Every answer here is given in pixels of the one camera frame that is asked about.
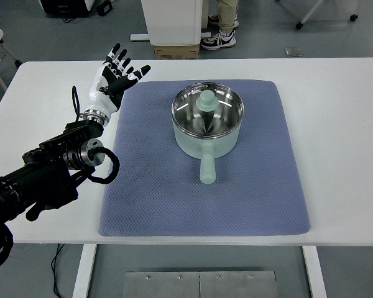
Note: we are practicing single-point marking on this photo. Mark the white pedestal cabinet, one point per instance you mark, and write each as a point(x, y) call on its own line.
point(177, 22)

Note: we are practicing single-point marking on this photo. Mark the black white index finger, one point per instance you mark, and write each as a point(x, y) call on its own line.
point(124, 67)

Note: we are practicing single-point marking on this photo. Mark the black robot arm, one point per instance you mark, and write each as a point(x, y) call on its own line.
point(52, 172)

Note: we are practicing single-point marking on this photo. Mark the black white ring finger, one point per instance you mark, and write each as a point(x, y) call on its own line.
point(113, 53)

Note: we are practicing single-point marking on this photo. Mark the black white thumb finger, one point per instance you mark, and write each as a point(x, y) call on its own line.
point(133, 76)

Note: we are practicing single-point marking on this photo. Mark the right white table leg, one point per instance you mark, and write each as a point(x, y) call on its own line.
point(314, 272)

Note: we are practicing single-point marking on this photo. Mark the grey floor socket cover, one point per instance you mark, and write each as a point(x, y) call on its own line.
point(293, 52)

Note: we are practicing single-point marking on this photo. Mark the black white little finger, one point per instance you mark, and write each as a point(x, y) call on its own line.
point(107, 61)

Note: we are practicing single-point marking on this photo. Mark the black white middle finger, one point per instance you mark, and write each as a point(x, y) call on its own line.
point(121, 56)

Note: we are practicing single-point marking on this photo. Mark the green pot with handle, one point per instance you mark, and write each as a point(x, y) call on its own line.
point(206, 150)

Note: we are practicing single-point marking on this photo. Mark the white table leg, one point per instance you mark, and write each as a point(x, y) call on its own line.
point(85, 270)
point(314, 272)

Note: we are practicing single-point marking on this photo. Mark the blue textured mat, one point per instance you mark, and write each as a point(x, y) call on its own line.
point(158, 192)

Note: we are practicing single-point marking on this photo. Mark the left white table leg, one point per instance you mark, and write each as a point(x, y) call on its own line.
point(85, 270)

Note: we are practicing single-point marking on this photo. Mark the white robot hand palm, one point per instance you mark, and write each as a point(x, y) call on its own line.
point(101, 106)

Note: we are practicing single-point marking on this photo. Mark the person in beige trousers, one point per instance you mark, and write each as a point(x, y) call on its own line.
point(226, 20)

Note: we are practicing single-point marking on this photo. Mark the black device on floor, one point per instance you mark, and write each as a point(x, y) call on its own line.
point(75, 8)

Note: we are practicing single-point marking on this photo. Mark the cardboard box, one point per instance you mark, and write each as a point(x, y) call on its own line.
point(177, 52)

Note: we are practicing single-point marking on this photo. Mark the metal floor plate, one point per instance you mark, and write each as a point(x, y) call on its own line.
point(201, 284)

